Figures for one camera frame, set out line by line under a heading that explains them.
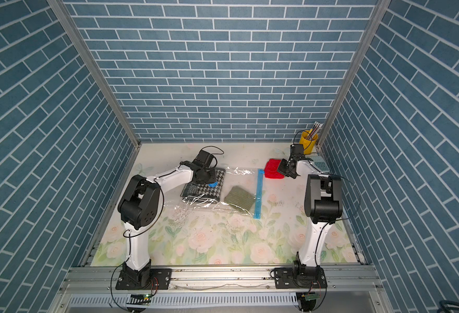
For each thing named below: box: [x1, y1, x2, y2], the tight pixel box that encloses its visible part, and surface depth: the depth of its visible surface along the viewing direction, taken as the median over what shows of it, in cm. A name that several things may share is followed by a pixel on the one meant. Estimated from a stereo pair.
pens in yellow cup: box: [307, 121, 324, 141], surface depth 111 cm
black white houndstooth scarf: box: [179, 168, 226, 204], surface depth 96 cm
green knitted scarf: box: [223, 185, 255, 212], surface depth 95 cm
